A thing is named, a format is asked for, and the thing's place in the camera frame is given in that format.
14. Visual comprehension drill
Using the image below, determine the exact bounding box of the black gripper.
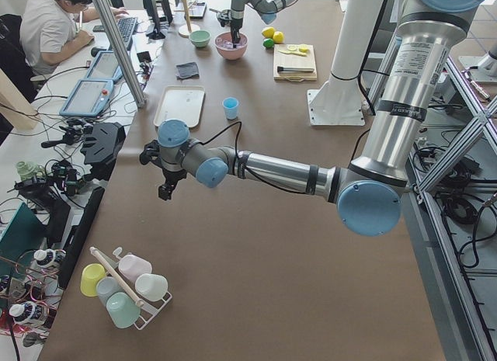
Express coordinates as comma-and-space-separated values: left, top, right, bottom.
139, 140, 187, 200
217, 9, 243, 48

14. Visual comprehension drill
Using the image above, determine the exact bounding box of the clear ice cubes pile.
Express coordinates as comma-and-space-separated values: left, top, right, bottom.
215, 36, 247, 51

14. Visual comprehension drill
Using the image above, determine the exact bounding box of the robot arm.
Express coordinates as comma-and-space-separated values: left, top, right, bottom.
139, 0, 484, 236
217, 0, 297, 47

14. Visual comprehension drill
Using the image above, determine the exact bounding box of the wooden cup stand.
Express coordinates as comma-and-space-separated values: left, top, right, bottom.
178, 0, 200, 38

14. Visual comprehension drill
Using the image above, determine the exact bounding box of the light blue plastic cup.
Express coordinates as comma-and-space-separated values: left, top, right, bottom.
222, 97, 239, 120

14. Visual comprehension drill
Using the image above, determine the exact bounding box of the pink plastic cup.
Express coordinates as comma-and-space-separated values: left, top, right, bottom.
118, 254, 152, 283

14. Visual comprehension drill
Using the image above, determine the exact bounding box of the white plastic cup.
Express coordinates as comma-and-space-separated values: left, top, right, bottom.
134, 273, 169, 302

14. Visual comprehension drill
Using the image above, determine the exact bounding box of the yellow plastic cup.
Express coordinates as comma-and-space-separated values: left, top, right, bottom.
80, 263, 106, 297

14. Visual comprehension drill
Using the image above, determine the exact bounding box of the grey blue plastic cup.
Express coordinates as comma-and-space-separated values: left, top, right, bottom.
96, 276, 122, 306

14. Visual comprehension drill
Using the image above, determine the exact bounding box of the mint green plastic cup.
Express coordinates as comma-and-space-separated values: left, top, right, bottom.
106, 292, 141, 328

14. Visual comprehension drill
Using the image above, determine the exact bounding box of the pink bowl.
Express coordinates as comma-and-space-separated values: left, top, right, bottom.
214, 32, 248, 61

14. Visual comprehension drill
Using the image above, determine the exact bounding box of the yellow lemon upper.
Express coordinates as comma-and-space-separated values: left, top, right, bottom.
261, 26, 276, 38

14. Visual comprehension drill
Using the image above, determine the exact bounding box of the yellow lemon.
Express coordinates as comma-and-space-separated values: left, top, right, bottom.
272, 31, 284, 44
261, 26, 276, 38

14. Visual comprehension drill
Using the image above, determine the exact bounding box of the green lime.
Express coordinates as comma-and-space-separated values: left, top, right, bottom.
262, 38, 274, 49

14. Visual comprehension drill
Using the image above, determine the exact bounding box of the mint green bowl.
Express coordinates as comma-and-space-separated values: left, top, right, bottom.
189, 30, 210, 48

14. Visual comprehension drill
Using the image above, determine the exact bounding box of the yellow lemon lower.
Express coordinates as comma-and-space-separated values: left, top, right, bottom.
272, 31, 284, 44

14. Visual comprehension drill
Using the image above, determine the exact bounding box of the bamboo cutting board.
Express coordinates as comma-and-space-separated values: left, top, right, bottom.
273, 44, 318, 82

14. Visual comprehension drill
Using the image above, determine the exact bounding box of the steel muddler black tip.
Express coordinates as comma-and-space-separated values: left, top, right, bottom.
276, 66, 315, 73

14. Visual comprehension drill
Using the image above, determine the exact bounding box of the grey folded cloth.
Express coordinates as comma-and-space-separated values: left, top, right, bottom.
176, 61, 200, 80

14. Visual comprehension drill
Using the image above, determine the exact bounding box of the cream rabbit serving tray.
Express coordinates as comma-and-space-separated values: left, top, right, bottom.
153, 85, 205, 128

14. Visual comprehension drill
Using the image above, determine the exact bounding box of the black keyboard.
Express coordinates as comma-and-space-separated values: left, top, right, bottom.
116, 17, 138, 50

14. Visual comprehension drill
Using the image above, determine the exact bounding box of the blue teach pendant near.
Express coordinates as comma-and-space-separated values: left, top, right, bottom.
59, 78, 114, 117

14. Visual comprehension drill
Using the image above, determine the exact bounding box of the blue teach pendant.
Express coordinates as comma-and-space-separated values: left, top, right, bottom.
85, 50, 123, 82
59, 78, 114, 117

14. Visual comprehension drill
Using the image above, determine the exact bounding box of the blue teach pendant far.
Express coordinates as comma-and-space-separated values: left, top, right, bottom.
85, 50, 123, 82

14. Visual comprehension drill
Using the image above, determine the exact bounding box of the seated person white shirt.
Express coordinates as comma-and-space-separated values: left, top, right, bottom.
19, 0, 130, 76

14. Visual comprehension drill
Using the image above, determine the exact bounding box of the white wire cup rack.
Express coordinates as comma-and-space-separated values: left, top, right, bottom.
89, 247, 172, 330

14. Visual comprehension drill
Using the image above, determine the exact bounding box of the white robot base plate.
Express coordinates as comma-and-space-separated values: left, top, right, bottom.
306, 88, 365, 126

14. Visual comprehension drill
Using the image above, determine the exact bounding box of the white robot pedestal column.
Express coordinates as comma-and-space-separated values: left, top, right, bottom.
329, 0, 387, 109

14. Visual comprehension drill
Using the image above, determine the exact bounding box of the aluminium frame post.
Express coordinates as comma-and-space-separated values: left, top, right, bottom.
92, 0, 146, 108

